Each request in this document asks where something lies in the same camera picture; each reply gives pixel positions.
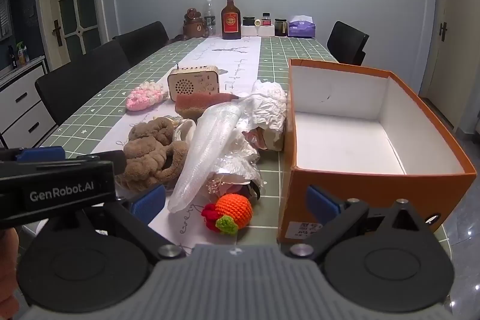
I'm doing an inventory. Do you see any orange spray bottle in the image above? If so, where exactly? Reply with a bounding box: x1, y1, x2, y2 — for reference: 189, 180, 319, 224
16, 41, 30, 66

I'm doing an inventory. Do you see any brown flower-shaped sponge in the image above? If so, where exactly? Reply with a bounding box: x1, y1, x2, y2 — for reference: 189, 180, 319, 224
175, 92, 241, 117

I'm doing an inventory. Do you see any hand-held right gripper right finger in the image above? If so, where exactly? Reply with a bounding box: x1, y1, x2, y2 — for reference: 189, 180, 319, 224
290, 186, 421, 261

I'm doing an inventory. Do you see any brown liquor bottle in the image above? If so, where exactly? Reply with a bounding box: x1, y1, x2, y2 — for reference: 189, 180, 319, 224
221, 0, 241, 40

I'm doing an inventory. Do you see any small wooden radio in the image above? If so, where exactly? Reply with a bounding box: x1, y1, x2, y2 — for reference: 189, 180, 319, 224
167, 63, 220, 102

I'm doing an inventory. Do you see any black chair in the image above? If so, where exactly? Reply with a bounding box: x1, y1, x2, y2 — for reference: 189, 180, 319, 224
326, 21, 370, 66
35, 40, 132, 126
112, 21, 170, 67

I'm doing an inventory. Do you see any yellow snack packet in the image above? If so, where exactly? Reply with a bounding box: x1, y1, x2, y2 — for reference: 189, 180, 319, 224
242, 127, 286, 153

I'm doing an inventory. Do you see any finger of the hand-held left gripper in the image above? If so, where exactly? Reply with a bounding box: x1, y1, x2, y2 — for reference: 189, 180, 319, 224
65, 150, 127, 175
0, 146, 67, 163

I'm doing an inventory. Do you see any brown bear-shaped jug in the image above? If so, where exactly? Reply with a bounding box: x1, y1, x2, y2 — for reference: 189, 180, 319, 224
182, 7, 207, 39

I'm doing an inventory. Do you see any clear water bottle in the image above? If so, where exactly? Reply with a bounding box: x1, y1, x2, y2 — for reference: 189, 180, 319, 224
203, 0, 217, 37

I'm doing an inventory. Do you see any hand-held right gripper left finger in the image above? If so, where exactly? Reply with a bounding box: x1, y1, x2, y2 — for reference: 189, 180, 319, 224
77, 185, 186, 261

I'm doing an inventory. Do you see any orange crochet fruit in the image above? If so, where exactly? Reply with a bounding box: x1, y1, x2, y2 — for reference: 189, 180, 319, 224
201, 193, 253, 235

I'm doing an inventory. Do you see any plain cream door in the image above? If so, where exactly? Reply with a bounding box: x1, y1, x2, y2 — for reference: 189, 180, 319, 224
420, 0, 480, 133

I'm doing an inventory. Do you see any white drawer cabinet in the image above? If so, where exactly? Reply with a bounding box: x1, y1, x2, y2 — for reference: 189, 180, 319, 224
0, 55, 57, 150

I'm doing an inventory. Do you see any pink crochet piece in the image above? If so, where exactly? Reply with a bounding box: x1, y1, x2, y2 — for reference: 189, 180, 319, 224
126, 81, 169, 112

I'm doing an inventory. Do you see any clear plastic sleeve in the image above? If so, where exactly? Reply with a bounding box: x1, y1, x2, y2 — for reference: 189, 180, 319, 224
167, 95, 263, 214

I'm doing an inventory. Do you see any orange cardboard box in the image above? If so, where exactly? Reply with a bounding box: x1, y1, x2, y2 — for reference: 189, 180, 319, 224
277, 58, 477, 244

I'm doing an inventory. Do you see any person's left hand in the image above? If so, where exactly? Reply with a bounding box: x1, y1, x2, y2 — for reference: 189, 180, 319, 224
0, 228, 20, 320

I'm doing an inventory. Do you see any brown plush toy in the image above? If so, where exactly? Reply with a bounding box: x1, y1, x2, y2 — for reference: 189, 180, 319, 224
114, 115, 190, 191

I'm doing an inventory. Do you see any crumpled white paper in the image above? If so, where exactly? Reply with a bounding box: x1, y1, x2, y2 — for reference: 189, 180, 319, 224
245, 79, 289, 135

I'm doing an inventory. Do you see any purple tissue pack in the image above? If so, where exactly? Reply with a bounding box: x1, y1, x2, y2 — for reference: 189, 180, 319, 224
287, 15, 316, 39

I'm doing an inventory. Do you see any white fluffy slipper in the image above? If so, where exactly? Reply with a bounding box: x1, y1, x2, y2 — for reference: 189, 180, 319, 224
172, 118, 197, 150

